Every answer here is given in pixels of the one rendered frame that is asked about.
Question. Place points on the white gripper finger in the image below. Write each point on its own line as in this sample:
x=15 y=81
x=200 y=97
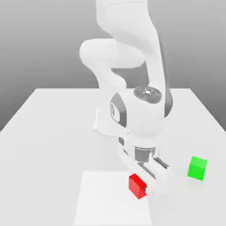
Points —
x=149 y=191

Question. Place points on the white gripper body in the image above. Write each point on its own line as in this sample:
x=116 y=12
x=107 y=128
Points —
x=158 y=178

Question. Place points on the small red cube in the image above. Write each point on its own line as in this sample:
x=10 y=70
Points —
x=136 y=185

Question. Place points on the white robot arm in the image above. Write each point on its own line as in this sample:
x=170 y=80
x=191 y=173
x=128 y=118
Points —
x=144 y=113

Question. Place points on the small green cube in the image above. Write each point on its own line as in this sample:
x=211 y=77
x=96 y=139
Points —
x=196 y=168

